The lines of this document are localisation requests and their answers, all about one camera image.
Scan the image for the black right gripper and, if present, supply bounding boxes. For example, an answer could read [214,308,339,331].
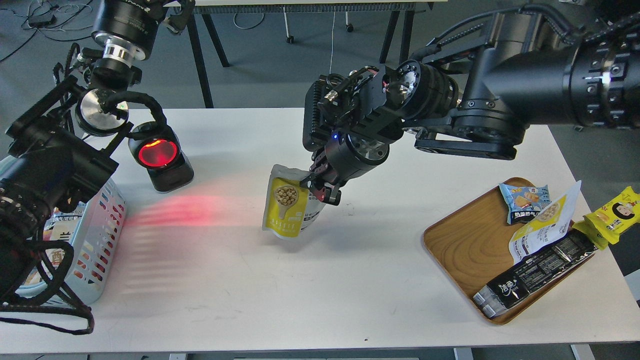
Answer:
[299,66,403,206]

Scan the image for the yellow white snack pouch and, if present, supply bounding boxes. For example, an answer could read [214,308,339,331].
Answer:
[262,164,325,239]

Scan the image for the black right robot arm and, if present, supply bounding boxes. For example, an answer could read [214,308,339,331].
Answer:
[300,1,639,205]

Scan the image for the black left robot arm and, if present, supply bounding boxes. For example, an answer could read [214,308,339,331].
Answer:
[1,0,195,335]

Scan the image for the blue biscuit snack packet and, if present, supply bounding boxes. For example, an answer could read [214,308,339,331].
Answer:
[498,183,551,225]

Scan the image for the yellow white snack bag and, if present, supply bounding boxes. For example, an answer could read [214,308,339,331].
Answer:
[508,180,582,265]

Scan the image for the light blue plastic basket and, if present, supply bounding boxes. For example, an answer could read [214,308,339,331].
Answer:
[1,151,127,306]

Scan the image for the black long snack package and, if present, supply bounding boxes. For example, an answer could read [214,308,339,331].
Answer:
[471,229,598,318]

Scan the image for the snack packets inside basket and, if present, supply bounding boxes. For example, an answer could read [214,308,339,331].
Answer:
[23,208,86,286]

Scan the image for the yellow cartoon face snack packet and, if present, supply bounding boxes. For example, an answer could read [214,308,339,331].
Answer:
[572,186,640,249]

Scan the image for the wooden tray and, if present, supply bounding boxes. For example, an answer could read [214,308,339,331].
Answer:
[422,186,581,325]

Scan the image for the black barcode scanner red window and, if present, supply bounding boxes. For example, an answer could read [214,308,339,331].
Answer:
[128,121,195,193]

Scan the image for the background table with black legs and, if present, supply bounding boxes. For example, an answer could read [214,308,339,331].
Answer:
[179,6,429,109]

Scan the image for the white hanging cable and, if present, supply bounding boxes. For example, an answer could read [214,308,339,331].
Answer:
[327,11,336,76]

